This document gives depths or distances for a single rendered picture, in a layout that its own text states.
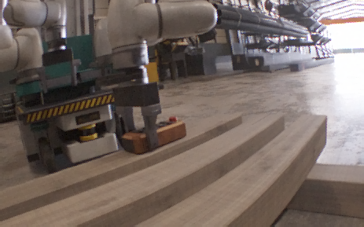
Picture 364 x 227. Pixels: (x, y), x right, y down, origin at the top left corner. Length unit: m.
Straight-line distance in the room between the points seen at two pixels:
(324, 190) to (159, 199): 0.39
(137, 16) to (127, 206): 0.42
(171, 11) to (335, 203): 0.63
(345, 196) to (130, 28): 0.66
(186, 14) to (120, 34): 0.17
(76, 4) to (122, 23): 0.96
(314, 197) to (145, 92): 0.49
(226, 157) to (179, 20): 0.33
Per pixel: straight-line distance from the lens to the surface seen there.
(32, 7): 0.94
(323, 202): 0.66
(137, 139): 0.63
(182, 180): 0.48
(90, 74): 1.29
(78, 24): 1.52
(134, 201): 0.42
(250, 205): 0.37
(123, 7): 0.63
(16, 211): 0.53
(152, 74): 7.27
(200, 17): 0.67
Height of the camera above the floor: 0.39
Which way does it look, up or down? 8 degrees down
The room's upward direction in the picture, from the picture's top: 8 degrees counter-clockwise
